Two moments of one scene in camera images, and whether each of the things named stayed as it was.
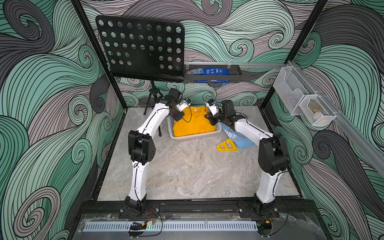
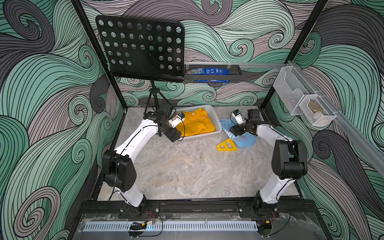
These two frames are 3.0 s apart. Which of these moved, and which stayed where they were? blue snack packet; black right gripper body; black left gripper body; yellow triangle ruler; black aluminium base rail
Moved: black right gripper body; black left gripper body
Stayed: black aluminium base rail; yellow triangle ruler; blue snack packet
